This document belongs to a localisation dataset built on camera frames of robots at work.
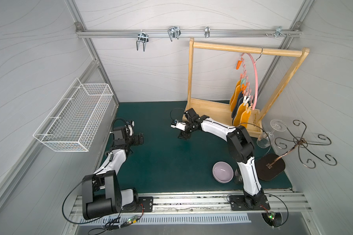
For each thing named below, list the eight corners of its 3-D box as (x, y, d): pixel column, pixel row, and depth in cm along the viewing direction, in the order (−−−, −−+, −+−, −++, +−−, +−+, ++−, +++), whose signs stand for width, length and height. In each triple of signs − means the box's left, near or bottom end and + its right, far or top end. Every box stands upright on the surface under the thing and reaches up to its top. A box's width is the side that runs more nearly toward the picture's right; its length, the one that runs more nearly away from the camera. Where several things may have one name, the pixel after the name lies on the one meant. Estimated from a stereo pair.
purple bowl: (213, 183, 80) (214, 181, 77) (210, 164, 87) (211, 161, 84) (233, 183, 80) (235, 181, 77) (229, 164, 87) (231, 161, 84)
